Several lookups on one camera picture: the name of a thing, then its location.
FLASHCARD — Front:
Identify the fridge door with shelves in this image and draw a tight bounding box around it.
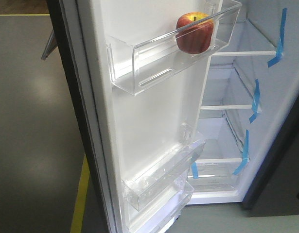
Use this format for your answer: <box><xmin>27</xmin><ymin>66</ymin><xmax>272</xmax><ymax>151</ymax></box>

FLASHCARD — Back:
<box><xmin>46</xmin><ymin>0</ymin><xmax>244</xmax><ymax>233</ymax></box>

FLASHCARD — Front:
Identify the red yellow apple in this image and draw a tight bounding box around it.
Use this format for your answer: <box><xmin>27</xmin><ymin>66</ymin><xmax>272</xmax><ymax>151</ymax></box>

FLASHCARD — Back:
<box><xmin>176</xmin><ymin>12</ymin><xmax>214</xmax><ymax>54</ymax></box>

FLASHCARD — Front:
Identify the white open fridge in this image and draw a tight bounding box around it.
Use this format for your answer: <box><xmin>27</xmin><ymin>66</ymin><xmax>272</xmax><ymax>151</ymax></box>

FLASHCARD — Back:
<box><xmin>190</xmin><ymin>0</ymin><xmax>299</xmax><ymax>205</ymax></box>

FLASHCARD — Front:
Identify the dark grey closed fridge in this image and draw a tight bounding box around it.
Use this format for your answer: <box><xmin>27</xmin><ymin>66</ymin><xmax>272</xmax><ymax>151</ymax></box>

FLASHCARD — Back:
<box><xmin>242</xmin><ymin>94</ymin><xmax>299</xmax><ymax>217</ymax></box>

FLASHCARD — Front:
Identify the clear upper door bin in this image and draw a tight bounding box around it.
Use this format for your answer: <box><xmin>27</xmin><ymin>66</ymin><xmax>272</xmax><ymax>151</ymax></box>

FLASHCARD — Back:
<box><xmin>106</xmin><ymin>0</ymin><xmax>242</xmax><ymax>95</ymax></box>

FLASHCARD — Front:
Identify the clear door bin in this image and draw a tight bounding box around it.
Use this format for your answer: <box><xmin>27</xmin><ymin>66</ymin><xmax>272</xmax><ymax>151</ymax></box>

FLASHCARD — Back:
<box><xmin>106</xmin><ymin>0</ymin><xmax>242</xmax><ymax>95</ymax></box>
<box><xmin>123</xmin><ymin>123</ymin><xmax>206</xmax><ymax>211</ymax></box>
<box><xmin>128</xmin><ymin>181</ymin><xmax>193</xmax><ymax>233</ymax></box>

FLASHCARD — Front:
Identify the clear middle door bin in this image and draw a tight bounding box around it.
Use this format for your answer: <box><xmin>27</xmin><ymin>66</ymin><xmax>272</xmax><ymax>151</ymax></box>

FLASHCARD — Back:
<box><xmin>123</xmin><ymin>123</ymin><xmax>206</xmax><ymax>211</ymax></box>

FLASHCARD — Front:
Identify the clear lower door bin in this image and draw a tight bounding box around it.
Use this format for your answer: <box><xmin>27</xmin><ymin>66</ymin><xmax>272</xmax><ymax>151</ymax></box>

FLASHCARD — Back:
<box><xmin>128</xmin><ymin>181</ymin><xmax>193</xmax><ymax>233</ymax></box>

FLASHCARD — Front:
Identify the clear crisper drawer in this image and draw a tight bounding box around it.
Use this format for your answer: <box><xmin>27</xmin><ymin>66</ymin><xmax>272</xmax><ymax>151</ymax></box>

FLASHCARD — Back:
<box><xmin>187</xmin><ymin>162</ymin><xmax>240</xmax><ymax>192</ymax></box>

